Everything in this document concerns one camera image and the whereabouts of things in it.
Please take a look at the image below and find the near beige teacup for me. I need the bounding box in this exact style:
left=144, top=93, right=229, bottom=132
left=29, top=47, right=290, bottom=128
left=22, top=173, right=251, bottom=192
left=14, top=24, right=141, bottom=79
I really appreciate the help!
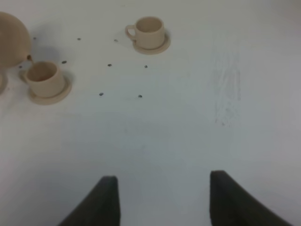
left=21, top=61, right=66, bottom=98

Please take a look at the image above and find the far beige cup saucer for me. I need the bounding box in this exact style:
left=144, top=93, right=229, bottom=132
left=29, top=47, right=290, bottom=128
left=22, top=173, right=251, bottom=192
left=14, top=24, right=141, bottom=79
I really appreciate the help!
left=132, top=32, right=172, bottom=55

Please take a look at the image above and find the near beige cup saucer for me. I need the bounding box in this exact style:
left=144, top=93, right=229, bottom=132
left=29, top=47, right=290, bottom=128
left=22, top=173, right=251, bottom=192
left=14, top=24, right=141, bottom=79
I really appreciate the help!
left=28, top=76, right=72, bottom=105

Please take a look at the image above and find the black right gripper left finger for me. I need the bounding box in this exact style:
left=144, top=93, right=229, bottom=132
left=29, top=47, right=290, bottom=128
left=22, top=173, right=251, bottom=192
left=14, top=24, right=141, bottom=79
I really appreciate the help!
left=59, top=176, right=121, bottom=226

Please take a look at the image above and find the beige teapot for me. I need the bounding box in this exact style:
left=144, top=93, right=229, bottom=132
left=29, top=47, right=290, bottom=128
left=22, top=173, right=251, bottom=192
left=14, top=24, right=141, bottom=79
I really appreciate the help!
left=0, top=12, right=32, bottom=68

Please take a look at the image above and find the beige cup saucer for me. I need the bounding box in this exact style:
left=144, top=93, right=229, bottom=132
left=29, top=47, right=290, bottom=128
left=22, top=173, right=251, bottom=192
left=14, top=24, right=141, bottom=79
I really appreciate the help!
left=132, top=32, right=172, bottom=55
left=28, top=76, right=72, bottom=105

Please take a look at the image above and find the beige teacup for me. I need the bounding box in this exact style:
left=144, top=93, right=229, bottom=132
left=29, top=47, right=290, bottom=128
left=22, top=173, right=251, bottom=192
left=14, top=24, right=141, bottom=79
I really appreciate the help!
left=125, top=16, right=165, bottom=50
left=21, top=61, right=66, bottom=98

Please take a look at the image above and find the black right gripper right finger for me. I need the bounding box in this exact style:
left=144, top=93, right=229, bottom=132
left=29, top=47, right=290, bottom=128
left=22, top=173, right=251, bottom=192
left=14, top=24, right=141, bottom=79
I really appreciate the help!
left=210, top=170, right=290, bottom=226

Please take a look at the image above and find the far beige teacup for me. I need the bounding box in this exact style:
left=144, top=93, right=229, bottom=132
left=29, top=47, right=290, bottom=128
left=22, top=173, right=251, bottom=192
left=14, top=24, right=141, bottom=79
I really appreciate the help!
left=125, top=16, right=165, bottom=50

